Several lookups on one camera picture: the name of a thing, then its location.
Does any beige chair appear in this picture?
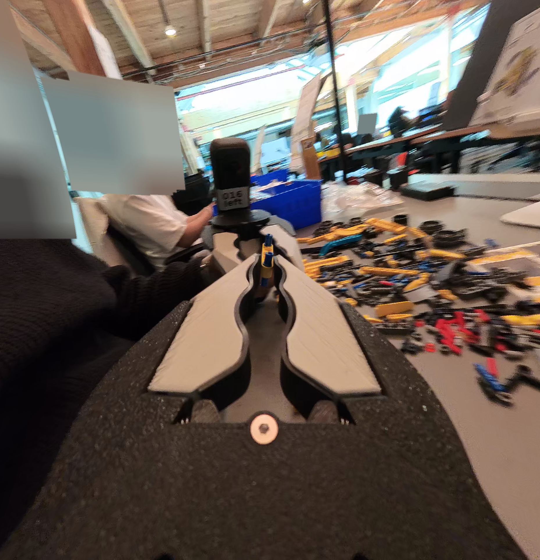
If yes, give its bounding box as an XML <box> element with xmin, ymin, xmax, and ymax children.
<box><xmin>73</xmin><ymin>197</ymin><xmax>135</xmax><ymax>267</ymax></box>

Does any cardboard box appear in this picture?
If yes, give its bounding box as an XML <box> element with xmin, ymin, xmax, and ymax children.
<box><xmin>290</xmin><ymin>72</ymin><xmax>334</xmax><ymax>180</ymax></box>

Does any pile of loose building pieces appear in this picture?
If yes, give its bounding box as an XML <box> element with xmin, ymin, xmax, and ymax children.
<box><xmin>296</xmin><ymin>212</ymin><xmax>540</xmax><ymax>407</ymax></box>

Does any black flat case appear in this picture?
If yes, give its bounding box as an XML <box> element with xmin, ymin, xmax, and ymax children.
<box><xmin>399</xmin><ymin>183</ymin><xmax>456</xmax><ymax>202</ymax></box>

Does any clear plastic bag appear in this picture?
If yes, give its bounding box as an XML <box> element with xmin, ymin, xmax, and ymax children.
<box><xmin>320</xmin><ymin>181</ymin><xmax>404</xmax><ymax>215</ymax></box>

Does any white flat board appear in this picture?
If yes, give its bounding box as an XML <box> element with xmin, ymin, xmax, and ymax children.
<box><xmin>499</xmin><ymin>192</ymin><xmax>540</xmax><ymax>230</ymax></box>

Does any person's left forearm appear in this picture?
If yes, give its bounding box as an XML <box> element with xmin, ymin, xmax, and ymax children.
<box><xmin>99</xmin><ymin>256</ymin><xmax>218</xmax><ymax>342</ymax></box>

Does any yellow beam with blue pins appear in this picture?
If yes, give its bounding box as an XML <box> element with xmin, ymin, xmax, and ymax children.
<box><xmin>260</xmin><ymin>234</ymin><xmax>276</xmax><ymax>289</ymax></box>

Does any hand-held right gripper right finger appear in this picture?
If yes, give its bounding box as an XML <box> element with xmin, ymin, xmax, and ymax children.
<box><xmin>273</xmin><ymin>255</ymin><xmax>382</xmax><ymax>421</ymax></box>

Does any blue storage bin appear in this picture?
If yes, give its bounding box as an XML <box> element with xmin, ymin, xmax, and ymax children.
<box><xmin>250</xmin><ymin>170</ymin><xmax>290</xmax><ymax>186</ymax></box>
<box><xmin>250</xmin><ymin>179</ymin><xmax>322</xmax><ymax>230</ymax></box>

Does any printed toy box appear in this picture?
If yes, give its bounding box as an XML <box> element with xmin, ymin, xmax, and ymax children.
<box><xmin>469</xmin><ymin>4</ymin><xmax>540</xmax><ymax>127</ymax></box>

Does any teal curved panel piece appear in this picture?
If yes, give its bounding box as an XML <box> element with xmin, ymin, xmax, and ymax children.
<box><xmin>318</xmin><ymin>236</ymin><xmax>362</xmax><ymax>256</ymax></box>

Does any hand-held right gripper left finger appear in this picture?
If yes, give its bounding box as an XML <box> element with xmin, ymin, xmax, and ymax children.
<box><xmin>147</xmin><ymin>254</ymin><xmax>261</xmax><ymax>421</ymax></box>

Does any black metal pole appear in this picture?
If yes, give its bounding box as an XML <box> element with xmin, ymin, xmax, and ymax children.
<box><xmin>322</xmin><ymin>0</ymin><xmax>347</xmax><ymax>182</ymax></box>

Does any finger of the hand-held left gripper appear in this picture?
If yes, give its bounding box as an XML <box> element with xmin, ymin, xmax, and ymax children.
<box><xmin>209</xmin><ymin>231</ymin><xmax>255</xmax><ymax>276</ymax></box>
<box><xmin>259</xmin><ymin>223</ymin><xmax>306</xmax><ymax>272</ymax></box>

